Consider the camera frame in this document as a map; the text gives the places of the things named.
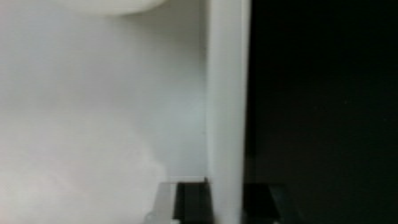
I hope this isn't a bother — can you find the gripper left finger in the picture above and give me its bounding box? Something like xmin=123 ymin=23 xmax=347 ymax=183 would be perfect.
xmin=144 ymin=182 xmax=180 ymax=224

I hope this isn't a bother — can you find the white square tabletop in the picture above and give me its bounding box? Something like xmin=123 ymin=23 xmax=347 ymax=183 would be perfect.
xmin=0 ymin=0 xmax=251 ymax=224

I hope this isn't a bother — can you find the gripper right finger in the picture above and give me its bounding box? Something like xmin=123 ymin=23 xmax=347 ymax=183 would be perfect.
xmin=268 ymin=184 xmax=306 ymax=224

